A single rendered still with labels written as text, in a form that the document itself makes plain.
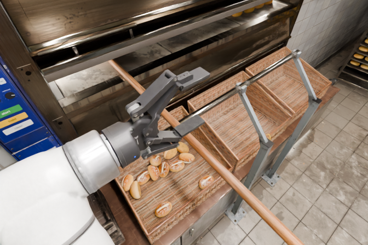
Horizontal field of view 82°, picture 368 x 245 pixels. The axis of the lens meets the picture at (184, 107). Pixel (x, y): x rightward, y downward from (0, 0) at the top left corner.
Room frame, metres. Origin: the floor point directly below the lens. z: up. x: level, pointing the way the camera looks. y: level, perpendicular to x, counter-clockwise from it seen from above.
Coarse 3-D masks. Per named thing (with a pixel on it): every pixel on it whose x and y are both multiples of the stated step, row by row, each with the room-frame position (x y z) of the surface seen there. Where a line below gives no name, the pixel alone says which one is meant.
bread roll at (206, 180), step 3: (204, 177) 0.57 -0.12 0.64; (207, 177) 0.57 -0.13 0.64; (210, 177) 0.57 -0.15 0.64; (201, 180) 0.55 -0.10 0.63; (204, 180) 0.55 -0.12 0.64; (207, 180) 0.55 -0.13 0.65; (210, 180) 0.55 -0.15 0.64; (213, 180) 0.56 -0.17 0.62; (201, 183) 0.54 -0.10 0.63; (204, 183) 0.53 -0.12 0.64; (207, 183) 0.53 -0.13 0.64; (210, 183) 0.54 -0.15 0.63; (201, 186) 0.52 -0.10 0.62; (204, 186) 0.52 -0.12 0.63
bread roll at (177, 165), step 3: (174, 162) 0.66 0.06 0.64; (177, 162) 0.66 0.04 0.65; (180, 162) 0.66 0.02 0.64; (183, 162) 0.68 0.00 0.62; (171, 165) 0.65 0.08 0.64; (174, 165) 0.65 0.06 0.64; (177, 165) 0.65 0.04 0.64; (180, 165) 0.65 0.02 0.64; (183, 165) 0.66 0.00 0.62; (171, 168) 0.63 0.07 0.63; (174, 168) 0.63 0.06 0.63; (177, 168) 0.63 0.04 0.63; (180, 168) 0.64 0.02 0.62; (174, 171) 0.62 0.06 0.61; (177, 171) 0.62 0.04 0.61
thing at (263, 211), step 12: (120, 72) 0.82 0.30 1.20; (132, 84) 0.73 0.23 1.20; (168, 120) 0.52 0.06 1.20; (192, 144) 0.41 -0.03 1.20; (204, 156) 0.36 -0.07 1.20; (216, 168) 0.32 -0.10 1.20; (228, 180) 0.28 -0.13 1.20; (240, 192) 0.25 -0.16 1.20; (252, 204) 0.22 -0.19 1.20; (264, 216) 0.19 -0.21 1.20; (276, 228) 0.16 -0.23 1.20; (288, 240) 0.13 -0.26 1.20; (300, 240) 0.13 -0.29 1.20
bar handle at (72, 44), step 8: (128, 24) 0.74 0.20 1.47; (136, 24) 0.75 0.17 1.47; (104, 32) 0.67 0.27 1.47; (112, 32) 0.69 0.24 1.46; (128, 32) 0.73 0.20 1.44; (80, 40) 0.62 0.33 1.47; (88, 40) 0.63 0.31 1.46; (56, 48) 0.57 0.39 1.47; (64, 48) 0.59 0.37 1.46; (72, 48) 0.60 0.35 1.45; (40, 56) 0.54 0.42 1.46
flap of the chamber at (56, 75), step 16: (224, 0) 1.25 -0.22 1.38; (240, 0) 1.19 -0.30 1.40; (176, 16) 1.01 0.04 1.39; (192, 16) 0.97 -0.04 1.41; (224, 16) 0.97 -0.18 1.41; (144, 32) 0.81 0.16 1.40; (176, 32) 0.80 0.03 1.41; (80, 48) 0.71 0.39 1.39; (96, 48) 0.69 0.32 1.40; (128, 48) 0.67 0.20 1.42; (48, 64) 0.59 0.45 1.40; (80, 64) 0.56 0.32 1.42; (96, 64) 0.59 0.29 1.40; (48, 80) 0.50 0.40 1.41
